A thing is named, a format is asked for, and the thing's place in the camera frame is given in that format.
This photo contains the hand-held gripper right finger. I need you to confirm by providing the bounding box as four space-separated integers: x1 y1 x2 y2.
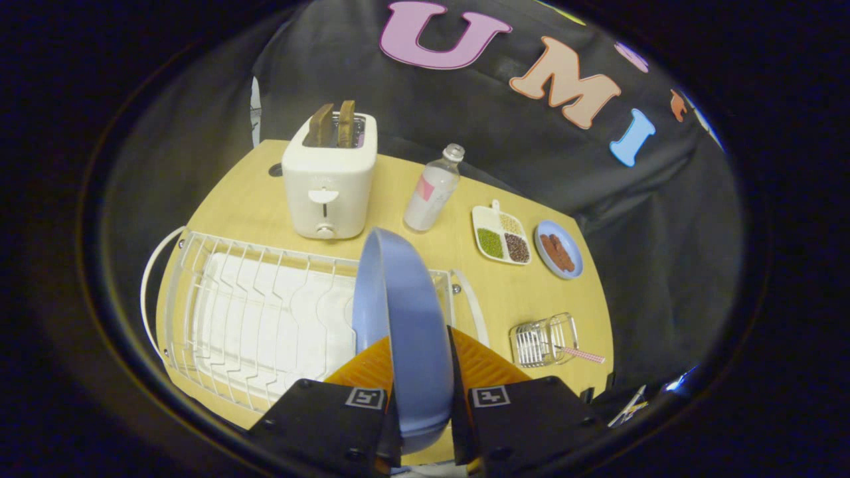
446 325 608 478

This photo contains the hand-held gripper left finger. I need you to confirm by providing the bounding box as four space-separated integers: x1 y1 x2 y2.
248 335 403 477

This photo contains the clear wire basket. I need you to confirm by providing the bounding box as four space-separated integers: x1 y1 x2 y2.
509 313 580 368

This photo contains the pink checkered spoon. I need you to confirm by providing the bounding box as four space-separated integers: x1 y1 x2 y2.
554 345 606 365

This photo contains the white wire dish rack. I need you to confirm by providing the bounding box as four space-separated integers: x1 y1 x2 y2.
140 226 490 415

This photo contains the small blue plate with food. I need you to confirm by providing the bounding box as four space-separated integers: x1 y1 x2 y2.
534 220 584 280

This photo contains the white divided dish with beans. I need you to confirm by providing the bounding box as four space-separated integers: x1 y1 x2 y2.
471 200 533 266

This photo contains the white toaster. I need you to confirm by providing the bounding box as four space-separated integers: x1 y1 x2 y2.
282 111 379 240

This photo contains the black backdrop cloth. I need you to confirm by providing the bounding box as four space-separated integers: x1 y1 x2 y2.
106 0 744 399

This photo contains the clear plastic bottle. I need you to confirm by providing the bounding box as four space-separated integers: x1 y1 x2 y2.
403 143 466 234

